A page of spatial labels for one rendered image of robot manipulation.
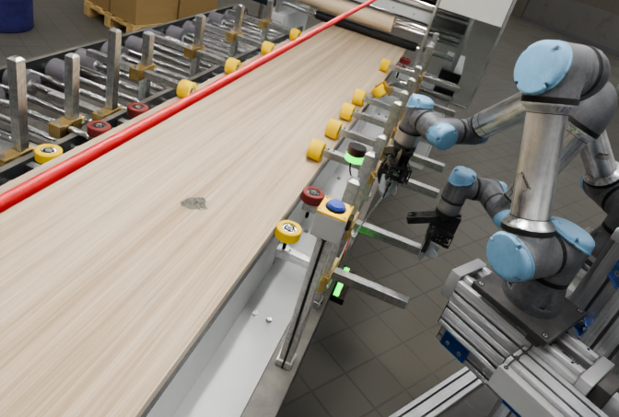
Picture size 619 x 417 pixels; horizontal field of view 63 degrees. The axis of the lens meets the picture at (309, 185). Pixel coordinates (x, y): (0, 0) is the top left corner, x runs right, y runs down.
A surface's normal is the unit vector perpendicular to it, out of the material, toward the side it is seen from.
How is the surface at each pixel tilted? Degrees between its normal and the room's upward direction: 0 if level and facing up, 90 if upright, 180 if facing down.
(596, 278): 90
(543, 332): 0
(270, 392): 0
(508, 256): 97
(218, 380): 0
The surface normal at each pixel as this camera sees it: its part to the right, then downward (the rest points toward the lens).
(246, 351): 0.24, -0.83
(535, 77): -0.87, -0.11
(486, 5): -0.31, 0.43
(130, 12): -0.52, 0.33
